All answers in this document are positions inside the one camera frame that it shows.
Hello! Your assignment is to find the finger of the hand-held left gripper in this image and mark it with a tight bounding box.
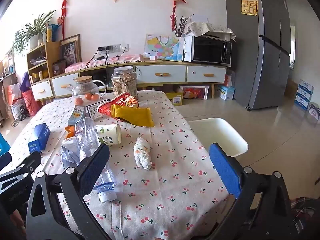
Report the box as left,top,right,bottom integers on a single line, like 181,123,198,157
0,151,42,180

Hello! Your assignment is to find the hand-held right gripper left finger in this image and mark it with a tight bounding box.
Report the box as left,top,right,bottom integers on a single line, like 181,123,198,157
26,144,112,240

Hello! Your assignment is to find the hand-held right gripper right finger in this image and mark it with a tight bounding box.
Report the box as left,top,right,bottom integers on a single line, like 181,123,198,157
209,142,294,240

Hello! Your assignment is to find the grey plastic bag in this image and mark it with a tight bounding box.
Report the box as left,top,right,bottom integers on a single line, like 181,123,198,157
61,137,82,169

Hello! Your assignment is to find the crushed clear plastic bottle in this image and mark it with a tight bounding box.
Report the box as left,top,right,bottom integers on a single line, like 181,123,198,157
75,117,118,203

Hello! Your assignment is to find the blue cardboard box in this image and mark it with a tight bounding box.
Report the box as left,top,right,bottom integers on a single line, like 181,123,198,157
27,123,51,153

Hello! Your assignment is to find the white paper cup green print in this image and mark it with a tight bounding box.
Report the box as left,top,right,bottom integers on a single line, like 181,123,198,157
96,124,122,147

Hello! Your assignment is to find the orange peel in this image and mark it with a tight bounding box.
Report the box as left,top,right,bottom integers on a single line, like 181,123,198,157
64,125,77,139

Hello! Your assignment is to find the white tissue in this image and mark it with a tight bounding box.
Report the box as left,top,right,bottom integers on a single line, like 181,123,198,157
133,137,153,172

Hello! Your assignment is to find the light blue snack packet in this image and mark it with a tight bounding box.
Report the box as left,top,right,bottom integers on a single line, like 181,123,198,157
67,105,85,126

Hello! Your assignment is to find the yellow snack wrapper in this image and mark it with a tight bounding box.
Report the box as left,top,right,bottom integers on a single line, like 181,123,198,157
111,104,155,127

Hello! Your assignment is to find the crushed red instant noodle bowl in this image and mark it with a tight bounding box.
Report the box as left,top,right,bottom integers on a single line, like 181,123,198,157
97,92,139,119

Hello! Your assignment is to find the blue flat object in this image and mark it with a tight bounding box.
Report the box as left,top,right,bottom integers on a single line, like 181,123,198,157
0,132,11,155

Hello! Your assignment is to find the white plastic chair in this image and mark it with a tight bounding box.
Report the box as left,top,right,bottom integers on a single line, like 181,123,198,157
187,117,249,158

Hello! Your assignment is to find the flat blue bordered packet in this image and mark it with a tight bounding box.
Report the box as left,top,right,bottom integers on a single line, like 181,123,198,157
86,99,112,120

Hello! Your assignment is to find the cherry print tablecloth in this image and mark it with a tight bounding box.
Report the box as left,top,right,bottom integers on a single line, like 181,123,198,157
5,90,229,240

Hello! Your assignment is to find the red shopping bag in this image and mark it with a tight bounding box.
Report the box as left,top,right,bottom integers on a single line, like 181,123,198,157
22,89,42,117

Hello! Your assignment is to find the white orange plastic bag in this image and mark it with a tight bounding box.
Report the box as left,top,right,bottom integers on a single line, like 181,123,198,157
7,84,24,105

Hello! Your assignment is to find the glass teapot with bamboo lid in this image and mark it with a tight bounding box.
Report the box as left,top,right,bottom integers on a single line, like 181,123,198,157
66,76,107,99

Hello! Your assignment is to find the clear storage bin red picture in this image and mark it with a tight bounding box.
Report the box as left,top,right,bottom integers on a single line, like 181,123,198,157
179,85,209,100

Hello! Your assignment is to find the purple cloth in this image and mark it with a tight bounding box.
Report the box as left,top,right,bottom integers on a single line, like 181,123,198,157
19,71,32,93

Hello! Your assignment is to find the yellow cardboard box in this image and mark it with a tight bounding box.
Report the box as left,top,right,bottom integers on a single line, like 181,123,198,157
165,92,184,105

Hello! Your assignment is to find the clear plastic snack jar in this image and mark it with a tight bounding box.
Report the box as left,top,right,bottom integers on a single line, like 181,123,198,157
111,67,139,100

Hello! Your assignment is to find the person's plaid clothing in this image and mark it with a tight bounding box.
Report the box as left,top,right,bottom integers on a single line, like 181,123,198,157
289,197,320,240

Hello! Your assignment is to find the brown tin box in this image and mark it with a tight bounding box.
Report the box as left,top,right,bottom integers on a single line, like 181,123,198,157
52,60,67,77

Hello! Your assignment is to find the brown cardboard box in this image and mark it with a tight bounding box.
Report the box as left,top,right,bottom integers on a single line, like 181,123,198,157
285,79,297,98

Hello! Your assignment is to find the pink lace cloth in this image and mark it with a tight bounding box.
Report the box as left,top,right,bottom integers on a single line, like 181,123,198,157
65,54,145,73

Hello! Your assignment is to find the white wooden low cabinet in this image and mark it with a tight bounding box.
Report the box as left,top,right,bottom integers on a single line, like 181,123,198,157
51,57,228,99

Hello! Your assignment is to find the dark framed picture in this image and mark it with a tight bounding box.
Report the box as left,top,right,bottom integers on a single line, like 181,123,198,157
59,41,77,67

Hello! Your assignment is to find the grey refrigerator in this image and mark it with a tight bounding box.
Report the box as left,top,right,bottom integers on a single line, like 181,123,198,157
222,0,292,110

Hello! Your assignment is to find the wooden shelf unit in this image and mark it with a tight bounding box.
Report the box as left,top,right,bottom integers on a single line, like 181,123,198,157
26,41,62,102

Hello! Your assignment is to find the black microwave oven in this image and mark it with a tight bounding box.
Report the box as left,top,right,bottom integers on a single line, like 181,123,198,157
191,35,232,67

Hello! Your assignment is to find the white paper bag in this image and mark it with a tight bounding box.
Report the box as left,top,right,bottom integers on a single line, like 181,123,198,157
183,35,195,62

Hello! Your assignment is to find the potted green plant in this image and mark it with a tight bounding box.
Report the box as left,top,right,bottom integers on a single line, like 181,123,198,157
12,10,57,53

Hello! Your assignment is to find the blue watering can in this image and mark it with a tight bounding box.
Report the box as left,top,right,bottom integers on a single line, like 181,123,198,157
51,24,62,42

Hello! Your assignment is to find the map print paper bag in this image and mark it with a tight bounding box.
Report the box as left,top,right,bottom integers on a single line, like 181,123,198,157
144,33,185,62

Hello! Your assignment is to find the floral cloth cover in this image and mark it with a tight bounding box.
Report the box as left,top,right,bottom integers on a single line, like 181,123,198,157
186,21,236,42

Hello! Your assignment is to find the dried branches bunch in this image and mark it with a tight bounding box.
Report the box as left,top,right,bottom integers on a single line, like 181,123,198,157
174,15,194,37

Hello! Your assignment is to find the yellow paper note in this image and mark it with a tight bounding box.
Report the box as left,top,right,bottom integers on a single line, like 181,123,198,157
241,0,258,16

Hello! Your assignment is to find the wooden frame board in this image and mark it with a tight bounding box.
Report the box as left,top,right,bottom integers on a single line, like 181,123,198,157
60,34,82,64

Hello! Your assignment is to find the white wall socket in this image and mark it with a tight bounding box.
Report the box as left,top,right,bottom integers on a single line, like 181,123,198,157
98,44,129,54

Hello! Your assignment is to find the red tassel wall decoration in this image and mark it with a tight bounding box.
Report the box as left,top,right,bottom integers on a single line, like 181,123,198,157
171,0,188,34

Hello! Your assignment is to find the red chilli string decoration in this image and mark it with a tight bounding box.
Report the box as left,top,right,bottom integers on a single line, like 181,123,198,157
61,0,72,39

